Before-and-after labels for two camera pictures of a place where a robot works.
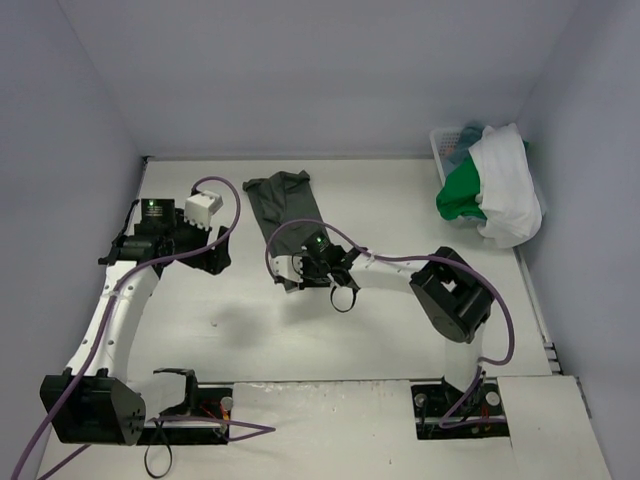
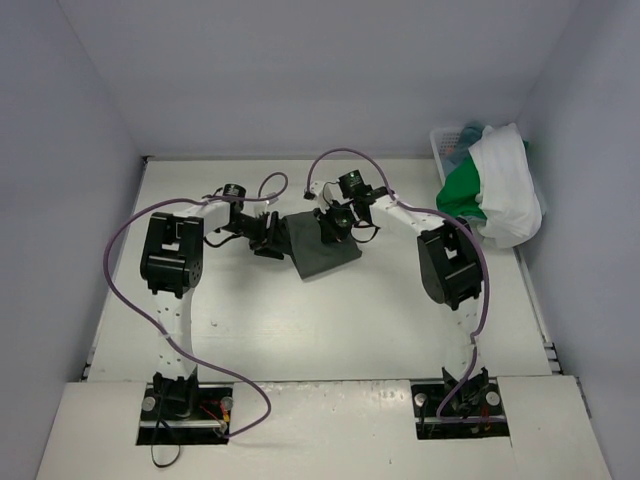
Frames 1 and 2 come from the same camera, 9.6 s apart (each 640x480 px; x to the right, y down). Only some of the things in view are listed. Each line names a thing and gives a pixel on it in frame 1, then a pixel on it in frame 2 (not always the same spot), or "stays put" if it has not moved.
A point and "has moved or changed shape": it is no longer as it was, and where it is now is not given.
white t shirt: [508, 193] stays put
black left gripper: [201, 248] to [273, 232]
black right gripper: [304, 267] to [326, 220]
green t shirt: [458, 196] stays put
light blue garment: [468, 136] stays put
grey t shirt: [287, 210] has moved or changed shape
